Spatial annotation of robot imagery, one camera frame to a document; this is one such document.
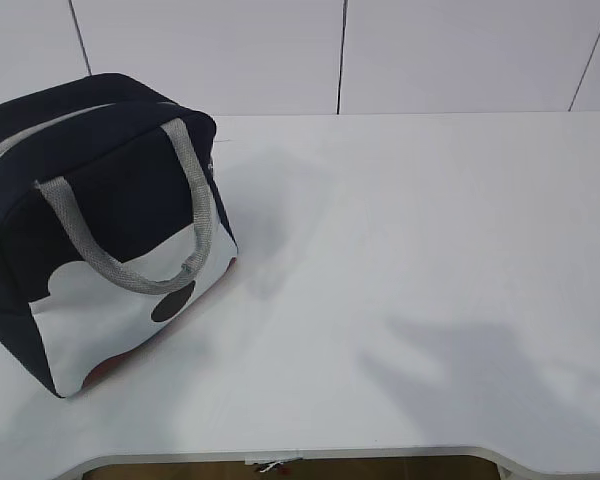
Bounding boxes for navy blue lunch bag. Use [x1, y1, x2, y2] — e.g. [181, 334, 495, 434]
[0, 73, 238, 398]

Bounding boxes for cables under table edge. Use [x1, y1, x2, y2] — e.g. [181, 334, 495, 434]
[243, 457, 305, 475]

